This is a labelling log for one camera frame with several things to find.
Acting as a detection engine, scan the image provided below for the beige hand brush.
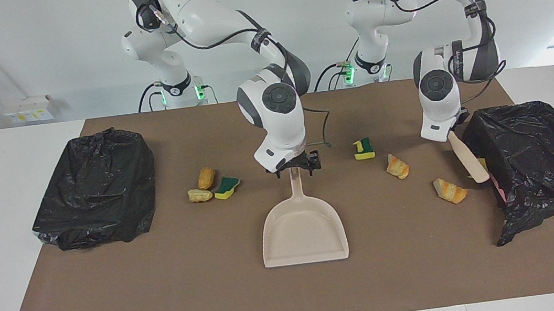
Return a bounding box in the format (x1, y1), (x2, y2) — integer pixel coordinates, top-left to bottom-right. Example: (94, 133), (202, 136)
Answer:
(446, 126), (492, 187)

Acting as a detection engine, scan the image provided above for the green yellow sponge piece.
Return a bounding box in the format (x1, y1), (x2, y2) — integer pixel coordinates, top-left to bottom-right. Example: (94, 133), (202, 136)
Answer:
(212, 175), (242, 201)
(351, 136), (377, 161)

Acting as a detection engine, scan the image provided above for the beige plastic dustpan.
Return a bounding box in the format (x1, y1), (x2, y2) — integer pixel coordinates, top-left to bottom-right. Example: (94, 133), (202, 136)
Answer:
(252, 161), (350, 270)

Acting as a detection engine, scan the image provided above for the brown bread roll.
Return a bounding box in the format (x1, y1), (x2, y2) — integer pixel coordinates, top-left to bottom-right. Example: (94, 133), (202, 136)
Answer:
(196, 166), (218, 191)

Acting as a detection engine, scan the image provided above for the pale bread chunk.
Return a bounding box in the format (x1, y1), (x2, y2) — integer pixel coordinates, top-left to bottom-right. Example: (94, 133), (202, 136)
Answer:
(187, 186), (215, 205)

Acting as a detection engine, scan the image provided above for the black bag covered pink bin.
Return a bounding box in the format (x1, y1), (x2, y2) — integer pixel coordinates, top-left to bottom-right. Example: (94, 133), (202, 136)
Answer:
(459, 99), (554, 250)

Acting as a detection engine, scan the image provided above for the brown table mat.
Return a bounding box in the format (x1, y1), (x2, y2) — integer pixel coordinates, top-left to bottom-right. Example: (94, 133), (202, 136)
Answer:
(0, 62), (554, 311)

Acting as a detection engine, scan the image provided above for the black base cable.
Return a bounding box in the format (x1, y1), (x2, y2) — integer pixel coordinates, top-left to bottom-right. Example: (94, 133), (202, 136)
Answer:
(311, 61), (351, 92)
(135, 83), (162, 113)

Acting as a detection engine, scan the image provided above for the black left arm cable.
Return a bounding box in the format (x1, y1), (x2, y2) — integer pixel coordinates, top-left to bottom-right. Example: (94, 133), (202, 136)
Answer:
(387, 0), (511, 112)

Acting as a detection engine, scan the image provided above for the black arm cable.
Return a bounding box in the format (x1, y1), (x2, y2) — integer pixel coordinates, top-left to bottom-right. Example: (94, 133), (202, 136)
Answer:
(387, 0), (511, 112)
(134, 0), (335, 170)

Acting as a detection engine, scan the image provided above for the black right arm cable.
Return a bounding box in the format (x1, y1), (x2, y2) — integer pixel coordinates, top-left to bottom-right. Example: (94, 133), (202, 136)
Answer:
(134, 0), (335, 170)

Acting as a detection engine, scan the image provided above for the white wall socket box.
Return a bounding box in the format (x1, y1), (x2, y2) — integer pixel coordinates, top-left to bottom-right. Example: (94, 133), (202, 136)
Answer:
(3, 94), (55, 126)

